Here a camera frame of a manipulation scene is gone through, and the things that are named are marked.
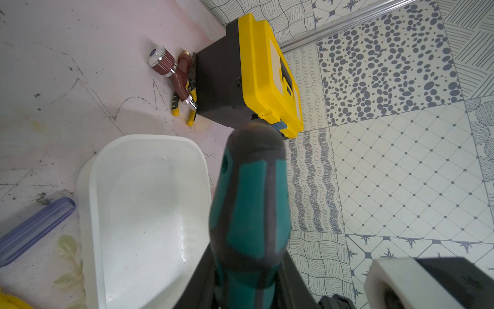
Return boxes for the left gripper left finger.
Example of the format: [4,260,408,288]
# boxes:
[173,245,216,309]

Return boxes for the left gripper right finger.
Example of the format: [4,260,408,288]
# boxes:
[279,252,320,308]

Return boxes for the green black screwdriver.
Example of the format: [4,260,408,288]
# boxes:
[208,123,292,308]

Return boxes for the yellow slim screwdriver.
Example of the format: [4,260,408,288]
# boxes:
[0,291,33,309]

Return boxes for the clear purple screwdriver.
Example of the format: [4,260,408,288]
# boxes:
[1,197,76,267]

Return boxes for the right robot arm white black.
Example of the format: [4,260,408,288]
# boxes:
[364,257,493,308]

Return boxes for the white plastic storage box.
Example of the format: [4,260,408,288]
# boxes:
[76,135,211,308]

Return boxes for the yellow black toolbox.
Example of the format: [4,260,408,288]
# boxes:
[196,14,304,139]

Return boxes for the dark red metal fitting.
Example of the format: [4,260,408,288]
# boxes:
[148,46,192,102]

